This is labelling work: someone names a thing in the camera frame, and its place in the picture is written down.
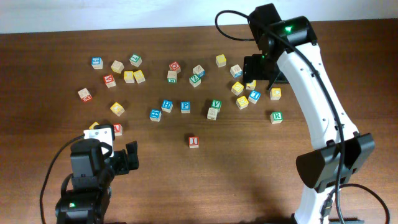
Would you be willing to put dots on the red I block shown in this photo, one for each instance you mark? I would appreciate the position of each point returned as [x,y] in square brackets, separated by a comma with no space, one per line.
[193,142]

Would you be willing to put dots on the yellow block lower left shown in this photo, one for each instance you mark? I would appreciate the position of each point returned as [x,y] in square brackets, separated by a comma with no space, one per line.
[94,125]

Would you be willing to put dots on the blue block right cluster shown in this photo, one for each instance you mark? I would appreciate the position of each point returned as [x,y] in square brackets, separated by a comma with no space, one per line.
[254,96]

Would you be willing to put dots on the green L block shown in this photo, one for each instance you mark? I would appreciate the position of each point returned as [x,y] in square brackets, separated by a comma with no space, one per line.
[135,60]

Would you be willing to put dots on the green Z block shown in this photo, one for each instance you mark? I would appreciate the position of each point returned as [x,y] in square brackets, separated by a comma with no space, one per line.
[195,80]

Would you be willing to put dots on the yellow C block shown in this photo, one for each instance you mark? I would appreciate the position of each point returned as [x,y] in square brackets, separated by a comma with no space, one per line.
[275,93]

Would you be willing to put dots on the red number block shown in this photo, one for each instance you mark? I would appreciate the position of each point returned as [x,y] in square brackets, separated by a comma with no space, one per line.
[175,66]

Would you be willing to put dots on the wooden block blue edge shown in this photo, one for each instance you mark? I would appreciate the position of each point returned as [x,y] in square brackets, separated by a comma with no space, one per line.
[236,71]

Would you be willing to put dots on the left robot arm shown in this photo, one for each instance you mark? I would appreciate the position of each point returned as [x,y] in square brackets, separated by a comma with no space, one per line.
[86,192]

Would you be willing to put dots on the yellow block pair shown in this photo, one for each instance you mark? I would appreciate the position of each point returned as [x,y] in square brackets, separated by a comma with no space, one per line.
[129,77]
[139,76]

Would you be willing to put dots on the yellow block mid left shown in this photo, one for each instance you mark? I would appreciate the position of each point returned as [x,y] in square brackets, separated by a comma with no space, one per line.
[117,109]

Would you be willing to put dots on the wooden block red side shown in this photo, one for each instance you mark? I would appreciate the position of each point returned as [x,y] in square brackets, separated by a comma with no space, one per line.
[85,95]

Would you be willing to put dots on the wooden block blue side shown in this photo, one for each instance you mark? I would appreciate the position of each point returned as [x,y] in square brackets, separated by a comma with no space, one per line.
[199,71]

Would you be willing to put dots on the blue H block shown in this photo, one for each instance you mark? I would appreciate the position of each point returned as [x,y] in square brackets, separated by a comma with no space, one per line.
[167,106]

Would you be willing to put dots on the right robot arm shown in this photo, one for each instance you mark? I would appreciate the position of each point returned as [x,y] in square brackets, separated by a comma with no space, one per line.
[291,54]

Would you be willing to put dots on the yellow block lower cluster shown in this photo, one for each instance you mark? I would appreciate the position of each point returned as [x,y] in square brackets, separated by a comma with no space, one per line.
[242,102]

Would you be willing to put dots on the wooden block green side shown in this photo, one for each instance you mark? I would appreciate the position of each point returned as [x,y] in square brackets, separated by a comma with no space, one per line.
[172,76]

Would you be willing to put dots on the green R block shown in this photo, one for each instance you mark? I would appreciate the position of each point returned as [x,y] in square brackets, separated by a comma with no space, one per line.
[276,117]

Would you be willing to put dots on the blue P block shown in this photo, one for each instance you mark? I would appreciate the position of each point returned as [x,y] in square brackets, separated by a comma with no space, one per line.
[185,107]

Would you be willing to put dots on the red A block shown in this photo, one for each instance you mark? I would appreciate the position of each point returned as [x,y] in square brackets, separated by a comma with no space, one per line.
[118,129]

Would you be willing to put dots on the green V block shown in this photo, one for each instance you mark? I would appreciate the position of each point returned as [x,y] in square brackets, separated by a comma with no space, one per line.
[216,104]

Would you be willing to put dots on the yellow block centre right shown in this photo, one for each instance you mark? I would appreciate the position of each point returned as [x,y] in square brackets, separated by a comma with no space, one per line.
[237,88]

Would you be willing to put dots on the pale wooden block centre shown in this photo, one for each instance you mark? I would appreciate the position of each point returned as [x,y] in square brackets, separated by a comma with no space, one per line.
[212,113]

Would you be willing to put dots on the blue block far left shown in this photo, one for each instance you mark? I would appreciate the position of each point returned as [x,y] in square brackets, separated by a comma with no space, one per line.
[97,63]

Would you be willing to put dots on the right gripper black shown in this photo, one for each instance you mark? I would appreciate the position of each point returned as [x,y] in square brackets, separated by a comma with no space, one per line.
[251,70]

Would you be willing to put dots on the yellow block top centre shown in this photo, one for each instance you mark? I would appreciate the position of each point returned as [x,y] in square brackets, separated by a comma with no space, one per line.
[221,60]

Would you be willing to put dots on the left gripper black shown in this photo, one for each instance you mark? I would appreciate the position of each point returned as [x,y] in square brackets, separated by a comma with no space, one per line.
[123,166]

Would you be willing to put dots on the yellow block left pair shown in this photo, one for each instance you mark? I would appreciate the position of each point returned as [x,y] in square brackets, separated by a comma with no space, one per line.
[129,77]

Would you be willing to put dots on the yellow block upper right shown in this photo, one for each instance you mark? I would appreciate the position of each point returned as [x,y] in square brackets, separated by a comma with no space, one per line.
[251,85]

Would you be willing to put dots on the plain wooden block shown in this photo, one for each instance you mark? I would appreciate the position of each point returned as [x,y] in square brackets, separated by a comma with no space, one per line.
[117,66]

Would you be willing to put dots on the yellow block right pair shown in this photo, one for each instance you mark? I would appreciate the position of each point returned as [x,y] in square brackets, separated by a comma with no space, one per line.
[139,76]

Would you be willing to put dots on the blue block lower centre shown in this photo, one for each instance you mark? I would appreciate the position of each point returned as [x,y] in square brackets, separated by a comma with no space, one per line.
[155,115]

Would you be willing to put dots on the red block upper left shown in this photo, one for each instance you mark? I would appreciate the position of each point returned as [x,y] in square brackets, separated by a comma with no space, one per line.
[109,81]

